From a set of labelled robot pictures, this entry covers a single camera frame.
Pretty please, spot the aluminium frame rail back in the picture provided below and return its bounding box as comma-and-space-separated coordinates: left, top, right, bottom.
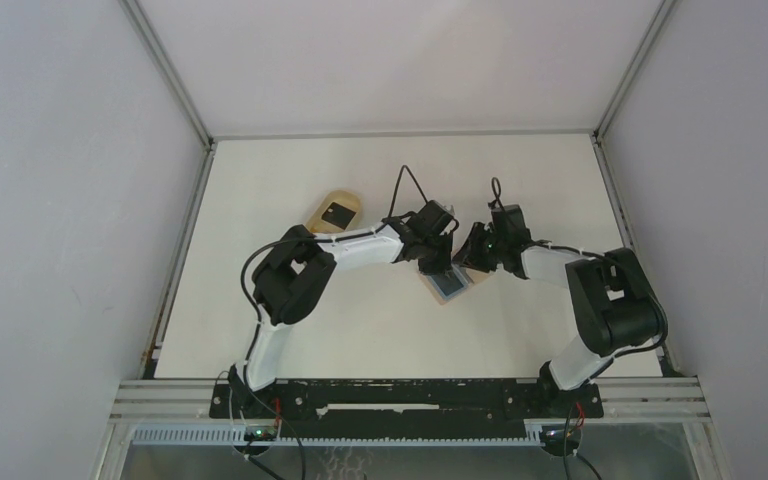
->
212, 128, 595, 143

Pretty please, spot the aluminium frame rail right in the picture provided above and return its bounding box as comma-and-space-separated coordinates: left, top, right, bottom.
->
589, 0, 682, 249

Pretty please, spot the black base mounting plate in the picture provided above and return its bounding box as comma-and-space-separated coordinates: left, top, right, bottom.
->
208, 378, 604, 421

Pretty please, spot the aluminium frame rail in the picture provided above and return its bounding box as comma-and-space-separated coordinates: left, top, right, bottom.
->
212, 128, 595, 143
122, 0, 216, 286
589, 0, 682, 249

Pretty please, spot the black VIP card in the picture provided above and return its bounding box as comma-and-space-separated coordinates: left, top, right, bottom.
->
321, 202, 356, 230

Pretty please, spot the front aluminium rail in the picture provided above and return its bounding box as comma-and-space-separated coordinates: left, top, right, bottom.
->
110, 377, 711, 423

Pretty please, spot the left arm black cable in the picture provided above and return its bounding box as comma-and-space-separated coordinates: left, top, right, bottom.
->
228, 164, 458, 392

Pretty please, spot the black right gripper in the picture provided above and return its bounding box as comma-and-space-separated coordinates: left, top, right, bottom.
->
452, 220, 507, 273

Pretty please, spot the white slotted cable duct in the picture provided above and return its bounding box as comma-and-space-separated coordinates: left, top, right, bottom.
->
131, 424, 544, 447

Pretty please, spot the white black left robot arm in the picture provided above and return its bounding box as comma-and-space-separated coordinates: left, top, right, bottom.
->
233, 200, 460, 417

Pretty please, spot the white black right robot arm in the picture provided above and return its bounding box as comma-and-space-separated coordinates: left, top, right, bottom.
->
453, 205, 668, 416

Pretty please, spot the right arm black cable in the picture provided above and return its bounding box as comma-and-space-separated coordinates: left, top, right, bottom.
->
488, 176, 670, 362

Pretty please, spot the aluminium frame rail left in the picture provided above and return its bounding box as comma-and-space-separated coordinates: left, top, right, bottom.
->
122, 0, 216, 286

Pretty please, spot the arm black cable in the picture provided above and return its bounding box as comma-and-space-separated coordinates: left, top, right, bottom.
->
488, 176, 670, 362
228, 164, 458, 392

